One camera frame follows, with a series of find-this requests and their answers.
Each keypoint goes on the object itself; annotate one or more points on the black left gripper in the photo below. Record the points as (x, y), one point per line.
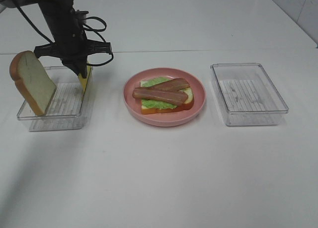
(76, 36)

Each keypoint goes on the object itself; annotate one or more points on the yellow cheese slice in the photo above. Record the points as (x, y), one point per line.
(84, 81)

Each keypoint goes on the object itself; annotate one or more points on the green lettuce leaf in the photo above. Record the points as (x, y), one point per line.
(154, 104)

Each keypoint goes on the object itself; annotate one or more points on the bacon strip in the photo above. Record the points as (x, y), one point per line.
(175, 84)
(172, 97)

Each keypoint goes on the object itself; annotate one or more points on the bread slice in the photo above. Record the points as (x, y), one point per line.
(185, 106)
(32, 81)

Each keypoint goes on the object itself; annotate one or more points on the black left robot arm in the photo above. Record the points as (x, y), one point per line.
(46, 6)

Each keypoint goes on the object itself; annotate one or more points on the clear plastic left bin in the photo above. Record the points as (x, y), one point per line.
(70, 107)

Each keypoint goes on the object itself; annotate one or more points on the clear plastic bin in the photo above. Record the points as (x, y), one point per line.
(246, 95)
(70, 107)

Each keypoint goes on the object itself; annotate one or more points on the upright bread slice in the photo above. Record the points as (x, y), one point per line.
(32, 81)

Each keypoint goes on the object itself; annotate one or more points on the pink round plate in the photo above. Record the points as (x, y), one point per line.
(164, 119)

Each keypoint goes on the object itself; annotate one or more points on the clear plastic right bin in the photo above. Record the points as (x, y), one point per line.
(246, 95)

